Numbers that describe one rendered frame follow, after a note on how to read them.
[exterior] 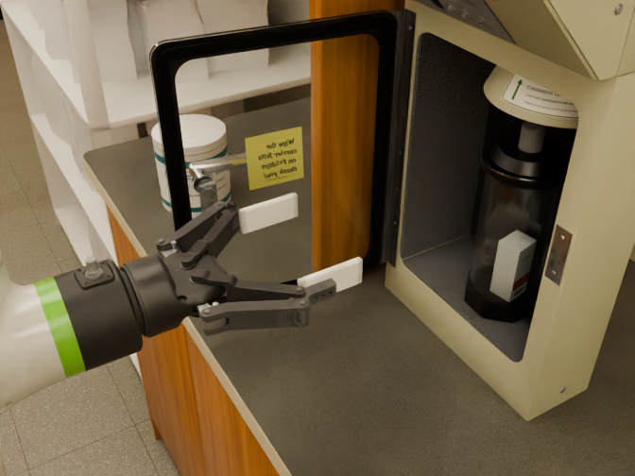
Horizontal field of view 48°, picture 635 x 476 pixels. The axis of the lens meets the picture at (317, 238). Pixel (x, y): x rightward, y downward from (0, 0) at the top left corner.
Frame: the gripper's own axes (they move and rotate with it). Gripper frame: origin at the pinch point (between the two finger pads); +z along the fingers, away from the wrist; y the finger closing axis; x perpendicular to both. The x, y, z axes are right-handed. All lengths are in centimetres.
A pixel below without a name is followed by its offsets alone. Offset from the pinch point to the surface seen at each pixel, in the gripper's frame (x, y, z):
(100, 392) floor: 123, 110, -17
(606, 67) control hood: -19.2, -13.8, 21.6
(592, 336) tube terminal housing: 18.2, -13.8, 31.2
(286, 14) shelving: 25, 129, 62
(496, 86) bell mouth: -10.1, 3.1, 25.4
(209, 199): 3.8, 18.3, -5.2
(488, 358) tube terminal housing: 24.9, -5.7, 22.6
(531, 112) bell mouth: -9.3, -2.9, 25.3
